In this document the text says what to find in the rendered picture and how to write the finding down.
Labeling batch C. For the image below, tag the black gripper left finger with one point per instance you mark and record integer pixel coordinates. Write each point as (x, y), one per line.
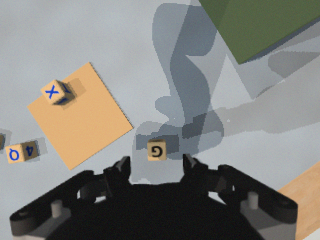
(39, 218)

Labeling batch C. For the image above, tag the tan flat mat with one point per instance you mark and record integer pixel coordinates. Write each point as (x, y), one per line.
(84, 125)

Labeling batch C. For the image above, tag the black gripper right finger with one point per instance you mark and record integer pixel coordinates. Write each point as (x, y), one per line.
(272, 214)

